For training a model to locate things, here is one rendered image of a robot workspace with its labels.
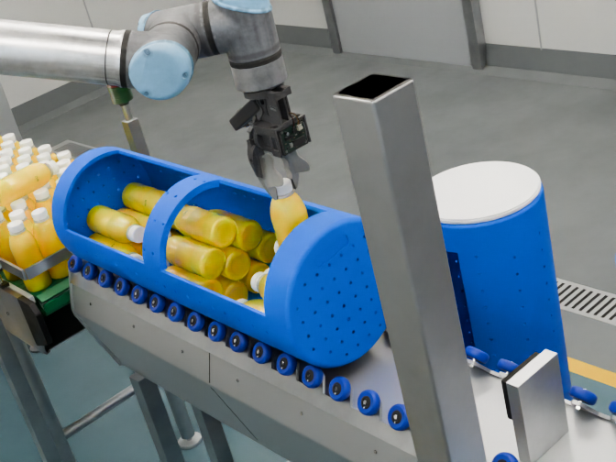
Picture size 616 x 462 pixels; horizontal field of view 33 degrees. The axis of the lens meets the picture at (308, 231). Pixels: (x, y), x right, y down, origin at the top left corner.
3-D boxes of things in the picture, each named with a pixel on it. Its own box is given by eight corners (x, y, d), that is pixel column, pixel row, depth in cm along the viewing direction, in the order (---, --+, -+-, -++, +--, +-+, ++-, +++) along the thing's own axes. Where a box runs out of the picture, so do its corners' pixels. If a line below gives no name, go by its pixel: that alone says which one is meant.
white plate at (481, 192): (481, 150, 242) (481, 155, 243) (388, 199, 231) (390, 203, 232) (567, 178, 220) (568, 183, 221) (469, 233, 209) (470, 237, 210)
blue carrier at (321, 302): (316, 400, 189) (266, 276, 174) (81, 283, 252) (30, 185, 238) (417, 309, 202) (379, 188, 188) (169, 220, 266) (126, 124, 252)
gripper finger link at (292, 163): (311, 193, 184) (293, 151, 179) (290, 187, 189) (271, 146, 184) (323, 183, 186) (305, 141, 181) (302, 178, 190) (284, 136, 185)
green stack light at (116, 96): (119, 105, 295) (114, 90, 293) (108, 103, 300) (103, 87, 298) (137, 97, 299) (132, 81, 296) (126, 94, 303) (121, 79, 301)
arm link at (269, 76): (219, 66, 175) (262, 46, 180) (226, 93, 177) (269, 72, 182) (252, 71, 168) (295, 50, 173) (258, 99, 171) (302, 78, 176)
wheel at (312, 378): (319, 368, 188) (326, 368, 190) (303, 359, 192) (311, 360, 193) (313, 390, 188) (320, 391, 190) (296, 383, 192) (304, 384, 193)
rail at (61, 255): (29, 280, 257) (25, 269, 256) (27, 279, 258) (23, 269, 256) (158, 208, 278) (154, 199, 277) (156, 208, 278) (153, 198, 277)
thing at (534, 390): (531, 466, 162) (518, 387, 155) (511, 456, 165) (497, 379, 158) (569, 431, 167) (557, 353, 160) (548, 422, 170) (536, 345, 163)
